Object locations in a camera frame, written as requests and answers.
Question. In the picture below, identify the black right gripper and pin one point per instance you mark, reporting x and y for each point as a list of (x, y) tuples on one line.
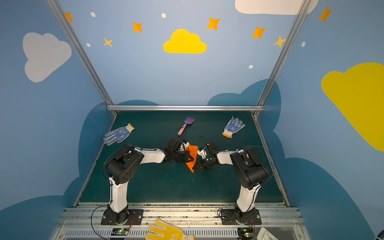
[(202, 160)]

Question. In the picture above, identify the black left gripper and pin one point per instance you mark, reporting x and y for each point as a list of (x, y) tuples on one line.
[(182, 153)]

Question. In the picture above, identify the orange square paper sheet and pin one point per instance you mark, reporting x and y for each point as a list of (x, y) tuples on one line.
[(192, 156)]

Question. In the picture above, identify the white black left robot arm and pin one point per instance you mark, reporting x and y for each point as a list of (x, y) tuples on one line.
[(121, 167)]

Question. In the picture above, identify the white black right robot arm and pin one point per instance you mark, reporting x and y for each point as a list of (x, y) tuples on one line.
[(251, 174)]

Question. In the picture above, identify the purple pink toy spatula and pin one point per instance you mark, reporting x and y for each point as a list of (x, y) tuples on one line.
[(187, 121)]

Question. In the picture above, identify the blue dotted glove right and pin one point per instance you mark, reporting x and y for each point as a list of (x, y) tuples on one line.
[(232, 127)]

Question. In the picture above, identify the blue dotted glove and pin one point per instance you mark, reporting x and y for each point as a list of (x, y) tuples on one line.
[(232, 127), (118, 135)]

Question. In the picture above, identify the blue dotted glove left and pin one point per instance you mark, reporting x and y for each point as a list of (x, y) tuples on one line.
[(118, 135)]

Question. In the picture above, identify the right green circuit board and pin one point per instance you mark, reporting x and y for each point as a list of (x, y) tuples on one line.
[(245, 234)]

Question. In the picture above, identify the green circuit board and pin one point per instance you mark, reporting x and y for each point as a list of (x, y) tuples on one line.
[(120, 231), (245, 234)]

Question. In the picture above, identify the yellow dotted glove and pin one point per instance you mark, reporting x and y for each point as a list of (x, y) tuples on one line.
[(161, 230)]

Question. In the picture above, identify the white object bottom right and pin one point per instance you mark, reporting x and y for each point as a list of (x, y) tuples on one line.
[(264, 234)]

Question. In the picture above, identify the left green circuit board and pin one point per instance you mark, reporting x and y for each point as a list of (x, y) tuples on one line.
[(120, 231)]

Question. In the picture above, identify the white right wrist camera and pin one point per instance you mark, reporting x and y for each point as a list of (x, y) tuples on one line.
[(203, 153)]

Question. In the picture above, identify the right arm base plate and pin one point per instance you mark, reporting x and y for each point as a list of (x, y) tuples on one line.
[(235, 217)]

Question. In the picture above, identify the aluminium front rail base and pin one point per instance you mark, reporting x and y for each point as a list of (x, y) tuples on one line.
[(199, 219)]

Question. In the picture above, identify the right aluminium frame post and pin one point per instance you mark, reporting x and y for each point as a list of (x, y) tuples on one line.
[(292, 34)]

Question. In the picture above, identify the aluminium frame post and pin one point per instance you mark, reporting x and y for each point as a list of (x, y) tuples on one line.
[(59, 13), (292, 34)]

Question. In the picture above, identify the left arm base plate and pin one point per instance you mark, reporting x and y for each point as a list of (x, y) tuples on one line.
[(125, 217)]

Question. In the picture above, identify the left aluminium frame post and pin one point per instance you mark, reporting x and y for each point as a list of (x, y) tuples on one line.
[(59, 13)]

